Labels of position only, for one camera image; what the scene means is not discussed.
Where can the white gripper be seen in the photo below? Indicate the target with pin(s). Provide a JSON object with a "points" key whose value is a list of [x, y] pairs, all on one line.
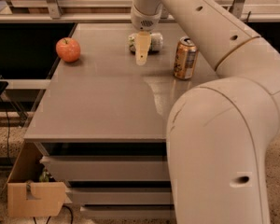
{"points": [[145, 20]]}

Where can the white green 7up can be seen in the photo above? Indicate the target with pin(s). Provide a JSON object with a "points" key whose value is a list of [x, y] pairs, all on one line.
{"points": [[156, 43]]}

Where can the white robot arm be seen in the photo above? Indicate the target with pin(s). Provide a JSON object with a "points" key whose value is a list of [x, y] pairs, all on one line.
{"points": [[218, 132]]}

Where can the orange soda can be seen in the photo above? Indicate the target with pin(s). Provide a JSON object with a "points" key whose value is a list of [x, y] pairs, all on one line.
{"points": [[185, 58]]}

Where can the red apple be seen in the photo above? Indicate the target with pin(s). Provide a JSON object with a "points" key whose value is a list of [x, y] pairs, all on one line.
{"points": [[68, 49]]}

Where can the grey drawer cabinet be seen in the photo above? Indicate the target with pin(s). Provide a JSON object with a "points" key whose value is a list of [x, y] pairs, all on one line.
{"points": [[107, 105]]}

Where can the top grey drawer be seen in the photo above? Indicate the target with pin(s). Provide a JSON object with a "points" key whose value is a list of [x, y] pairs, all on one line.
{"points": [[107, 168]]}

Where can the grey drawer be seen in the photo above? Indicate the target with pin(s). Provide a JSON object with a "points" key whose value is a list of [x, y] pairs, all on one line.
{"points": [[120, 196], [107, 168], [128, 211]]}

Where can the middle grey drawer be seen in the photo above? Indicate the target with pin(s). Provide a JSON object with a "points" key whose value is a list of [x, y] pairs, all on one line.
{"points": [[120, 196]]}

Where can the green bottle in box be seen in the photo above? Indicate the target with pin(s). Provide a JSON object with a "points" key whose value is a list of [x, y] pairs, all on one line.
{"points": [[45, 176]]}

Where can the bottom grey drawer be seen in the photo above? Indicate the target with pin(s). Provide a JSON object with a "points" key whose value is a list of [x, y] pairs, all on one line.
{"points": [[128, 211]]}

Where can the cardboard box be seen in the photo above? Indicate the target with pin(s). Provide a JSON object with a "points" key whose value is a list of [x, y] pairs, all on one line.
{"points": [[27, 196]]}

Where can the metal frame railing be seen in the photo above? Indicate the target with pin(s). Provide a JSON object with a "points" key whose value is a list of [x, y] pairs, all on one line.
{"points": [[68, 6]]}

